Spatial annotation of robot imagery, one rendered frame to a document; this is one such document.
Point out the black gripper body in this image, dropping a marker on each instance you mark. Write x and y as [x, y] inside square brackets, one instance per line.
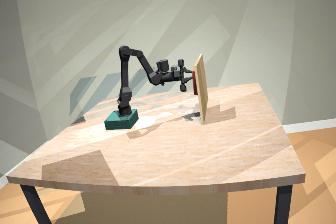
[181, 65]

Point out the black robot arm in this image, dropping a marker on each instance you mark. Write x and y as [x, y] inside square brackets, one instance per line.
[160, 76]

